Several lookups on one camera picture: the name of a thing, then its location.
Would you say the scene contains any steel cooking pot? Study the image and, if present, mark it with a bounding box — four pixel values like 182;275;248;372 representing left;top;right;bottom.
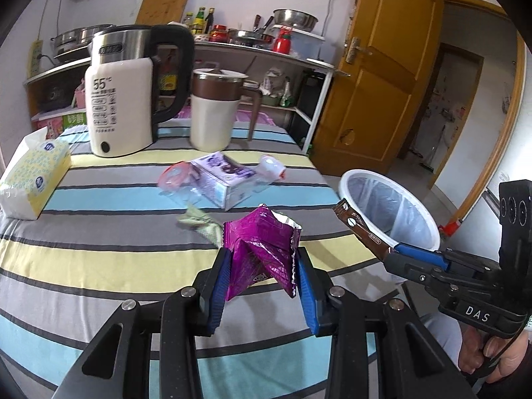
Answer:
50;24;117;57

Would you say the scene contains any white trash bin with bag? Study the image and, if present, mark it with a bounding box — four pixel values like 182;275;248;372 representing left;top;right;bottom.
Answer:
337;169;441;254

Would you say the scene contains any wooden cutting board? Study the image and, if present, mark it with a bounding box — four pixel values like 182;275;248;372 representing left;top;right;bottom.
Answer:
135;0;193;28

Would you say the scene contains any white plastic bag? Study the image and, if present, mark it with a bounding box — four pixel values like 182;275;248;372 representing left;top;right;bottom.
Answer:
260;68;300;106

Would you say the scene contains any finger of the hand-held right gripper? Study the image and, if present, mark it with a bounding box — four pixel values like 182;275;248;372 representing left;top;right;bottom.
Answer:
383;253;449;297
393;242;450;272

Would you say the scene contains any clear plastic container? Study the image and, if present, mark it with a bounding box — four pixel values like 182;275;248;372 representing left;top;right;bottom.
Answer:
272;25;326;57

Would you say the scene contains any white carton with purple print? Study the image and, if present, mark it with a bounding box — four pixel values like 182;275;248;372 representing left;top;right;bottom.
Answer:
189;152;267;212

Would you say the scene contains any steel mixing bowl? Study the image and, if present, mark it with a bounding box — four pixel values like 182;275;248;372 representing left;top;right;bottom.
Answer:
272;8;319;32

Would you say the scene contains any striped tablecloth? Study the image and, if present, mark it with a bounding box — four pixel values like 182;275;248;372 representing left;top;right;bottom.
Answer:
0;114;400;399

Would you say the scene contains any brown snack wrapper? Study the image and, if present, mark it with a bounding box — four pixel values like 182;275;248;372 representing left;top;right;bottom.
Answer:
332;199;393;263

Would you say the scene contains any yellow tissue pack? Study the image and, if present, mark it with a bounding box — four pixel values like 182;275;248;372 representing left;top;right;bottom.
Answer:
0;127;72;221

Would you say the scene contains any yellow wooden door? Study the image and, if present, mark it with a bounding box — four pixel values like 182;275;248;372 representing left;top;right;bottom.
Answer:
310;0;445;177

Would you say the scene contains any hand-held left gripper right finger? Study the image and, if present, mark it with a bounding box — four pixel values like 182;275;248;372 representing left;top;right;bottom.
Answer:
293;246;464;399

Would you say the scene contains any wooden door frame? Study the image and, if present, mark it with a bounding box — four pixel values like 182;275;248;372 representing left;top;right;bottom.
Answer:
428;0;526;225

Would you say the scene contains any clear pink plastic wrapper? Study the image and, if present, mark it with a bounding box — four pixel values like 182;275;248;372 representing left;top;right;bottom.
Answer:
158;161;200;200

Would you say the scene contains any pink storage box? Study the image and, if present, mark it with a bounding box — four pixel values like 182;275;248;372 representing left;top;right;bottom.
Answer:
177;106;276;127

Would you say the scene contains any cream and brown mug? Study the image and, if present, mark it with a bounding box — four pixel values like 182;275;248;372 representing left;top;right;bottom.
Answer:
189;68;262;152

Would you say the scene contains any purple snack wrapper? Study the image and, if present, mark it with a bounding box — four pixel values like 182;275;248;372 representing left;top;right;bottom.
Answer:
223;203;303;302

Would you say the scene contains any metal door handle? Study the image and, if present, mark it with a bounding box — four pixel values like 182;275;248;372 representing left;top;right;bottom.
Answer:
344;37;372;64

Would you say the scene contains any steel pan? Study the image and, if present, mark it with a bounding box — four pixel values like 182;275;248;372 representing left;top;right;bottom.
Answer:
228;29;275;48

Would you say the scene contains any colourful cardboard box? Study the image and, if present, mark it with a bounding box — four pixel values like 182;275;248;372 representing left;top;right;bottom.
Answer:
32;112;88;140

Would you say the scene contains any yellowed power strip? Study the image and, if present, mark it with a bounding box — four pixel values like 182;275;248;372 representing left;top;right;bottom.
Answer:
27;39;44;79

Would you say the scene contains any white kitchen shelf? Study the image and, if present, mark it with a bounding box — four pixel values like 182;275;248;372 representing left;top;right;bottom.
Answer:
23;39;352;154

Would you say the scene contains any plastic jug with dark liquid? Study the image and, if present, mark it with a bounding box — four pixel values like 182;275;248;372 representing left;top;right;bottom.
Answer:
159;50;180;97

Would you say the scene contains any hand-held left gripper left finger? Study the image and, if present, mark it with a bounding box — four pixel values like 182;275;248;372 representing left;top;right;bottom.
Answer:
50;247;233;399

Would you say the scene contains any white electric kettle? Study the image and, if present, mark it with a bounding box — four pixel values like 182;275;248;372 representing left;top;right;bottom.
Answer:
84;25;196;159

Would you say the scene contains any person's right hand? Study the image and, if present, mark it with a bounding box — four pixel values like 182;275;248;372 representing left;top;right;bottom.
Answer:
457;326;532;385

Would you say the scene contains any red bottle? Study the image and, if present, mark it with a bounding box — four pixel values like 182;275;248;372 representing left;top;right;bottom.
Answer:
272;26;294;55

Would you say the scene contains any crumpled green paper wrapper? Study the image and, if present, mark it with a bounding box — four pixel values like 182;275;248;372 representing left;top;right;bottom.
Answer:
178;205;224;247

